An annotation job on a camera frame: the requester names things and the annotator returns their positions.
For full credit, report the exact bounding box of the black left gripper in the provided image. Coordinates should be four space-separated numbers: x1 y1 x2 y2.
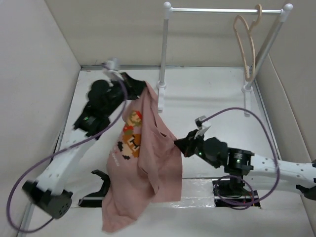
104 72 147 116

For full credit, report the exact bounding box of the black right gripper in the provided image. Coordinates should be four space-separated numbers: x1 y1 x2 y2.
174 128 220 168

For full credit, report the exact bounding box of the pink t shirt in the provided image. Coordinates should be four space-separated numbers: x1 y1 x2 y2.
101 84 183 233

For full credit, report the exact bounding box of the beige wooden hanger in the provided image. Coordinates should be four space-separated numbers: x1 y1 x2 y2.
233 4 263 82

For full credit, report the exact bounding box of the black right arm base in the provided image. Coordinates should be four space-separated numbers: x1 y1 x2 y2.
211 176 259 209

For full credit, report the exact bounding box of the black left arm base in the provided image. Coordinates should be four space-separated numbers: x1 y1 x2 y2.
78 169 111 208

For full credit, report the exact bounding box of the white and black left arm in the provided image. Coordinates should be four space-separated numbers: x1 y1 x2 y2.
22 72 147 219

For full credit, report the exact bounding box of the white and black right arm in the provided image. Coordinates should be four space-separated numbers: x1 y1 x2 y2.
174 129 316 208

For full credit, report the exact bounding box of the white clothes rack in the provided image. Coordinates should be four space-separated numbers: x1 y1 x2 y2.
157 1 293 112

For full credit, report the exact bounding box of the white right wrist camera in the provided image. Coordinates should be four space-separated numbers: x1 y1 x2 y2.
195 116 211 138

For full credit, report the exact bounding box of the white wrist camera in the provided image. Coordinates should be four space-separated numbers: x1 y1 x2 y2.
101 57 121 80
195 116 211 138

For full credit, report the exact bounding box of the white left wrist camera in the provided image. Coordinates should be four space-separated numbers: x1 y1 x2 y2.
101 57 121 80

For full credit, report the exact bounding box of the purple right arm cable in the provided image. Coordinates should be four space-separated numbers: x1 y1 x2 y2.
202 107 281 210

